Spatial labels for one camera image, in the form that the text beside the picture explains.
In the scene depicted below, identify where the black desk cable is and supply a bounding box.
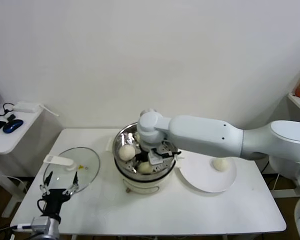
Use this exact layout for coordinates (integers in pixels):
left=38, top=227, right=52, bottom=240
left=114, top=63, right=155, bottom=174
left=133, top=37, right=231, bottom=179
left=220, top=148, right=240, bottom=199
left=0, top=102, right=16, bottom=118

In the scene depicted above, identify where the left gripper cable bundle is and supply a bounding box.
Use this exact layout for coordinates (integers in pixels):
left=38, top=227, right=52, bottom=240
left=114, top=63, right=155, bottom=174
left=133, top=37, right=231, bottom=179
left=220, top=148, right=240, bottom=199
left=36, top=198, right=49, bottom=213

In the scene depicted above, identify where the white flat box device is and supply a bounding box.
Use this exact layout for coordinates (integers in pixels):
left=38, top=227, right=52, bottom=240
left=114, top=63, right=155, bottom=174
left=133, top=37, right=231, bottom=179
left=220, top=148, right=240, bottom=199
left=12, top=101, right=39, bottom=114

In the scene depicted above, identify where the blue computer mouse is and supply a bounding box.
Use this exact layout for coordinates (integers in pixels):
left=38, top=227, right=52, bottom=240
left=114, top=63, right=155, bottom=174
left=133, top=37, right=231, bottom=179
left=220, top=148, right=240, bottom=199
left=2, top=119, right=24, bottom=134

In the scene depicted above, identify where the glass lid white handle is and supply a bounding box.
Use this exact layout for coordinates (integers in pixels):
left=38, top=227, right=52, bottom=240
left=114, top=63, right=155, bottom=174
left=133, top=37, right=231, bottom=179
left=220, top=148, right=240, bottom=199
left=42, top=146, right=101, bottom=195

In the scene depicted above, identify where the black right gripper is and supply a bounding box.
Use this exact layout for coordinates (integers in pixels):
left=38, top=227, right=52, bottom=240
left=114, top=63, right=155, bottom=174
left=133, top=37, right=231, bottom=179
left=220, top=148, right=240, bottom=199
left=131, top=152, right=165, bottom=174

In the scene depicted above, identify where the white camera plug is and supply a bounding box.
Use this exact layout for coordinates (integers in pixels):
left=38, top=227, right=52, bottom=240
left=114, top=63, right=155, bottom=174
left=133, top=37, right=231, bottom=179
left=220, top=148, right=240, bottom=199
left=9, top=223, right=33, bottom=231

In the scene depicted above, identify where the cream electric cooker base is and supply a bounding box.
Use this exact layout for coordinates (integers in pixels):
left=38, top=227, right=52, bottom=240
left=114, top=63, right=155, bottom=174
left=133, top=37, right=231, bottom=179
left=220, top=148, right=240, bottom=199
left=114, top=159, right=177, bottom=195

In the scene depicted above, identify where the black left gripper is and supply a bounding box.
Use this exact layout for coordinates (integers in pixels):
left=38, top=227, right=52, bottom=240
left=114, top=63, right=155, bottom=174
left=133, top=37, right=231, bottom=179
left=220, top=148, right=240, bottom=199
left=39, top=171, right=80, bottom=219

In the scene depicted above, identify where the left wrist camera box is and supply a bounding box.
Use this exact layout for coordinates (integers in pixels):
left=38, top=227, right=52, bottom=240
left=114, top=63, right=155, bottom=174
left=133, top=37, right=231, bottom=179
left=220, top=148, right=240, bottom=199
left=30, top=216, right=51, bottom=230

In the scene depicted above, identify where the white round plate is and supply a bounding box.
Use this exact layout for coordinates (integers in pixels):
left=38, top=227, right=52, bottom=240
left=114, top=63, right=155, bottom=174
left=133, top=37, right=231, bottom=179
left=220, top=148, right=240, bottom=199
left=177, top=149, right=238, bottom=193

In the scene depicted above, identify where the white side table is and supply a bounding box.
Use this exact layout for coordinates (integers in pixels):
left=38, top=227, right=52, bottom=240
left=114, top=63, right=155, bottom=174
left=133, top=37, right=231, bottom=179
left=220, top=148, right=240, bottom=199
left=0, top=101, right=64, bottom=219

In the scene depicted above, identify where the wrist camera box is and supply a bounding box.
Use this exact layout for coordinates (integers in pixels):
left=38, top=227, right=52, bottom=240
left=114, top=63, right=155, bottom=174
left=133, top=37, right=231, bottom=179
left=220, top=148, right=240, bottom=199
left=147, top=147, right=176, bottom=166
left=30, top=216, right=51, bottom=230

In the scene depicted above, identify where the black hanging cable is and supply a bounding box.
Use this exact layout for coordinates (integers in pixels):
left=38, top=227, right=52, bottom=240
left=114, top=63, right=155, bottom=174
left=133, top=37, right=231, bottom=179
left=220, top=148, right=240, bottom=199
left=261, top=157, right=271, bottom=175

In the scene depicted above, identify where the stainless steel steamer basket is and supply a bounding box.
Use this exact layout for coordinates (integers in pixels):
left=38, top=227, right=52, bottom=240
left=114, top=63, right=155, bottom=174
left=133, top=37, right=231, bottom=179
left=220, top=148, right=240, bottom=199
left=104, top=121, right=186, bottom=179

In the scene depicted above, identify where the white floor cable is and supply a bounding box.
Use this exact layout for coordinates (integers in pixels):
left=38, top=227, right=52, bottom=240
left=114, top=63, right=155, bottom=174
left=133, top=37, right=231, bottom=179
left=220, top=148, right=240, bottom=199
left=6, top=175, right=29, bottom=195

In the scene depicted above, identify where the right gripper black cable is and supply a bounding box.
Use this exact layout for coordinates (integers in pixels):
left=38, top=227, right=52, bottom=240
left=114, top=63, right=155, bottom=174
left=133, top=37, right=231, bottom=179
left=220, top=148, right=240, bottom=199
left=174, top=149, right=186, bottom=162

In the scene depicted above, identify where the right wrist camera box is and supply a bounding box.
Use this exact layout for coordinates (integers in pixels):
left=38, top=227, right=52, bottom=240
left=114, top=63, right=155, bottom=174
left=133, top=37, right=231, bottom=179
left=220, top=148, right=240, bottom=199
left=147, top=147, right=176, bottom=166

